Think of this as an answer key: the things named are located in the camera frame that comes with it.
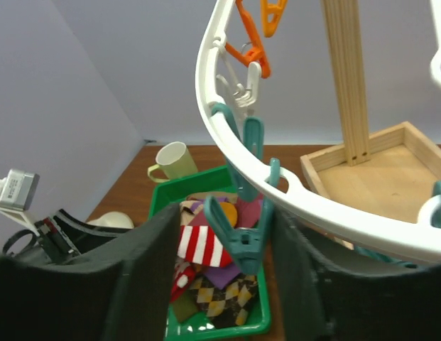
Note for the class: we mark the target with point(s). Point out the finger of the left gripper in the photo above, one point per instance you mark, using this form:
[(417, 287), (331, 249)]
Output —
[(61, 234)]

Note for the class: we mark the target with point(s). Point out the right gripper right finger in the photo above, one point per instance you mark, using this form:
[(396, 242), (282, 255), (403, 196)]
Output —
[(329, 292)]

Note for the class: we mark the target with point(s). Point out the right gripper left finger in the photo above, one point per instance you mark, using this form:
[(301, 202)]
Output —
[(118, 291)]

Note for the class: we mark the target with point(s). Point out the red white striped sock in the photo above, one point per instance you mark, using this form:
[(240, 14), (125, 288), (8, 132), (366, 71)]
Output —
[(198, 246)]

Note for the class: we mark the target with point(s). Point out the wooden hanger stand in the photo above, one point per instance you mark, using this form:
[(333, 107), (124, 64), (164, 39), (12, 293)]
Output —
[(390, 172)]

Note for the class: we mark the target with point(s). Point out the cream divided plate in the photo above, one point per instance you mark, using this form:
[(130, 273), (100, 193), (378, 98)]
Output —
[(113, 219)]

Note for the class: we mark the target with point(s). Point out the teal plastic clothes peg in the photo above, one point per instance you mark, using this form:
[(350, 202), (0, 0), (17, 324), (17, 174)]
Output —
[(244, 245)]

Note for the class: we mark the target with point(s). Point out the green plastic tray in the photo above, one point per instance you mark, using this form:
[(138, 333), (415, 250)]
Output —
[(199, 326)]

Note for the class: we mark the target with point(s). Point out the cream yellow mug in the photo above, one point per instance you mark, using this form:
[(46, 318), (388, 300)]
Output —
[(175, 160)]

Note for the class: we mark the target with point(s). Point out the white plastic clothes peg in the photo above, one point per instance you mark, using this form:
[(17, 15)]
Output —
[(242, 99)]

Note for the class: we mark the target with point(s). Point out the orange plastic clothes peg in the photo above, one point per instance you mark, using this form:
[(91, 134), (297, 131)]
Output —
[(253, 51)]

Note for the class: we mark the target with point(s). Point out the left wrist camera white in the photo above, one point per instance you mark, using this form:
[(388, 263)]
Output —
[(17, 190)]

